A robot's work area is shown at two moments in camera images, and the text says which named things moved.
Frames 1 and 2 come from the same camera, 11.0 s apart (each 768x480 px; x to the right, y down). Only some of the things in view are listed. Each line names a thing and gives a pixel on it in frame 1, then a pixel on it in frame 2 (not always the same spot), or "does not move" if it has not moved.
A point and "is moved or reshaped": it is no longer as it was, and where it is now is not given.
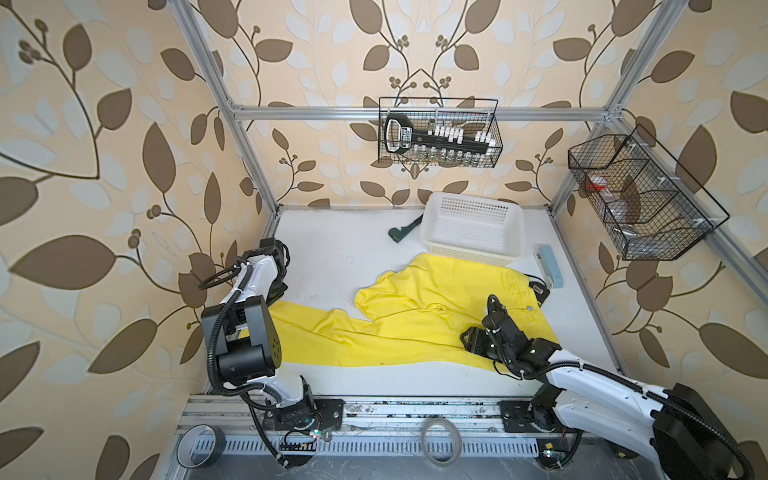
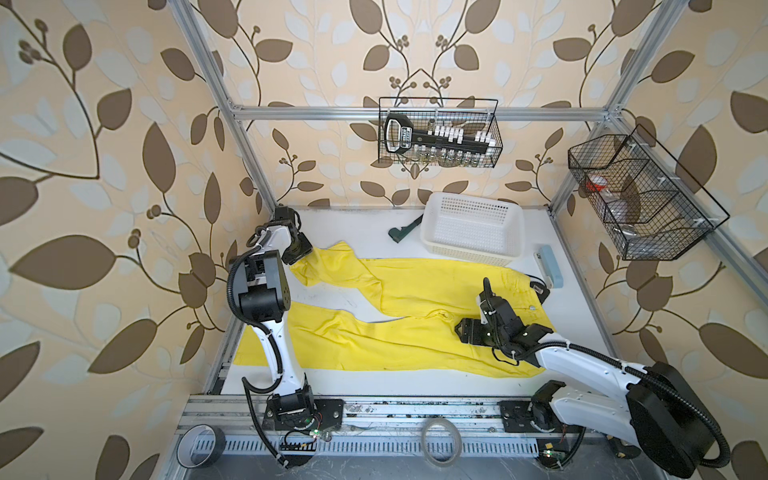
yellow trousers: (410, 312) is moved or reshaped
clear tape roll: (458, 441) does not move
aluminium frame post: (666, 13) does not move
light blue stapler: (549, 266) does not move
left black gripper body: (278, 288) to (297, 250)
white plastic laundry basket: (474, 228) does not move
